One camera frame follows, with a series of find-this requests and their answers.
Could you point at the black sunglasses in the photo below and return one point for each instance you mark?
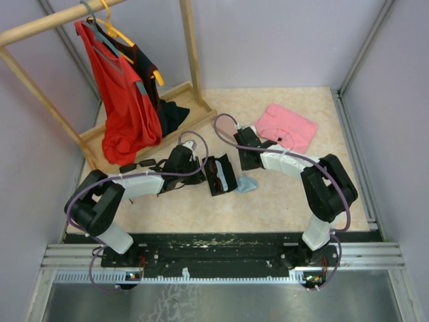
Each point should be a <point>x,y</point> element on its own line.
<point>133,166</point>

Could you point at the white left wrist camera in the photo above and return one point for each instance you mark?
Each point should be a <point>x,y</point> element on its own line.
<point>191,145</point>

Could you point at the red tank top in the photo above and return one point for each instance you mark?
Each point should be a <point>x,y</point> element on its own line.
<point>132,122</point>

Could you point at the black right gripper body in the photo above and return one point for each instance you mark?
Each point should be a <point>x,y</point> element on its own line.
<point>245,165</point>

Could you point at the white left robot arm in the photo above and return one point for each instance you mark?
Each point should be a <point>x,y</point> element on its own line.
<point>94,205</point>

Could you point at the grey clothes hanger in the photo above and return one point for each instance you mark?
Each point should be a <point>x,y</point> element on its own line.
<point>100,37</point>

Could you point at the dark navy garment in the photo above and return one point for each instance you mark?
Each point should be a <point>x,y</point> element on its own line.
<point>169,114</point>

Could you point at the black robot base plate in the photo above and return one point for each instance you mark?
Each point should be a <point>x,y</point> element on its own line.
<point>215,258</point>

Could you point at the pink folded t-shirt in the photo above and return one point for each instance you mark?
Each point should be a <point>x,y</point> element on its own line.
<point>287,128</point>

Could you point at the yellow clothes hanger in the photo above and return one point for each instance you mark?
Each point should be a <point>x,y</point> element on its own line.
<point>115,33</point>

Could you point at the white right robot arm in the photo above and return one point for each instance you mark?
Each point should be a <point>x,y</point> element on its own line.
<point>328,188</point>

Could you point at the light blue cleaning cloth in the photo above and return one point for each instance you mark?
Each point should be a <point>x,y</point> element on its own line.
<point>220,175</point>

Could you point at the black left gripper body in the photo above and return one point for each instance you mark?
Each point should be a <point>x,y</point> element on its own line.
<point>194,179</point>

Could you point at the pink glasses case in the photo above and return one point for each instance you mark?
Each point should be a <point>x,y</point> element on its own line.
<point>226,127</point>

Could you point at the black glasses case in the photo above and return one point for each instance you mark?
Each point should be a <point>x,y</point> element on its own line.
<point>229,173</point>

